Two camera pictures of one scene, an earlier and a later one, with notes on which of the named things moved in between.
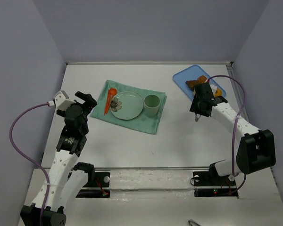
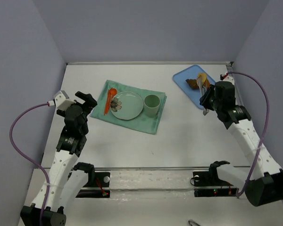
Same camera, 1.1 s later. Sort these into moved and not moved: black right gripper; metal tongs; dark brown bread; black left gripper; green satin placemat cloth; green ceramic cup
Moved: black right gripper; metal tongs
Not moved: black left gripper; green ceramic cup; dark brown bread; green satin placemat cloth
